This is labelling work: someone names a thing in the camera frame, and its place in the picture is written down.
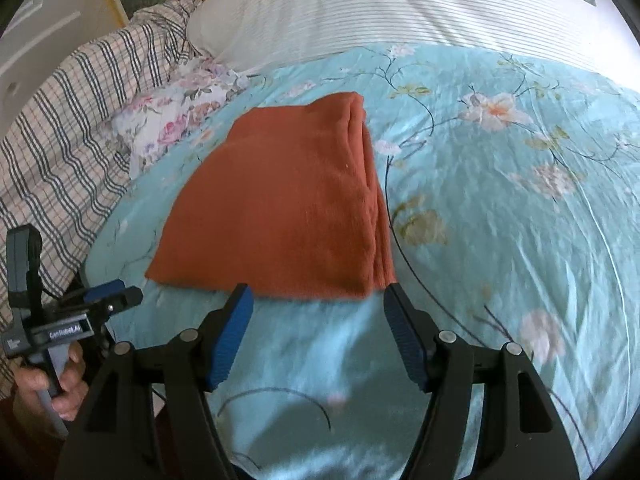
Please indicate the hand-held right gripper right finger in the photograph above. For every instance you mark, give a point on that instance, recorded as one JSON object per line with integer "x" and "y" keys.
{"x": 405, "y": 340}

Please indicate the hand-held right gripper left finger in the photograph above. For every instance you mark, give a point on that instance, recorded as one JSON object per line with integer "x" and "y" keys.
{"x": 232, "y": 340}

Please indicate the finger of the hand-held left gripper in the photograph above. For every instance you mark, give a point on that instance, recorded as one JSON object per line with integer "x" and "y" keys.
{"x": 105, "y": 290}
{"x": 122, "y": 301}

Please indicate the orange knit sweater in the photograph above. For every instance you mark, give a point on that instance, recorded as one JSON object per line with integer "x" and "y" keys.
{"x": 280, "y": 200}

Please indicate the person's left hand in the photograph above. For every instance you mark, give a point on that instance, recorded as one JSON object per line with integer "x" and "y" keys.
{"x": 30, "y": 385}

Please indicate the plaid checked cloth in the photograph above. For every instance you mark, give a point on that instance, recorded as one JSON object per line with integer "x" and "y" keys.
{"x": 65, "y": 135}

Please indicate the light blue floral bed sheet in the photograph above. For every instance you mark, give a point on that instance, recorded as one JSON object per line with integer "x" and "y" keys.
{"x": 500, "y": 210}

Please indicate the pink floral cloth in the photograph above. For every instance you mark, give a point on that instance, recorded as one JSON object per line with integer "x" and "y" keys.
{"x": 165, "y": 120}

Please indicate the white striped duvet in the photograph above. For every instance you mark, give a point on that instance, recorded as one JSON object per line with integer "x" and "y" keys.
{"x": 375, "y": 5}

